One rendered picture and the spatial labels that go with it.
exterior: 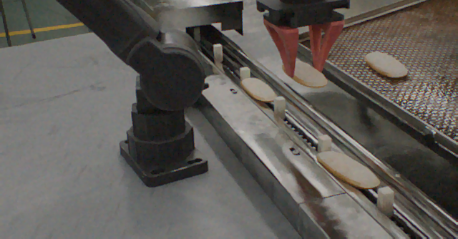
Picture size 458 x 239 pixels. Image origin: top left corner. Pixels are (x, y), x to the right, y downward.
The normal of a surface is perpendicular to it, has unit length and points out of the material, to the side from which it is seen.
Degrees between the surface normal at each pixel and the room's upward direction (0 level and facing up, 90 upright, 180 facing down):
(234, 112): 0
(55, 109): 0
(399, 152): 0
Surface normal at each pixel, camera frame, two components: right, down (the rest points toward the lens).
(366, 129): -0.04, -0.91
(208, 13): 0.32, 0.36
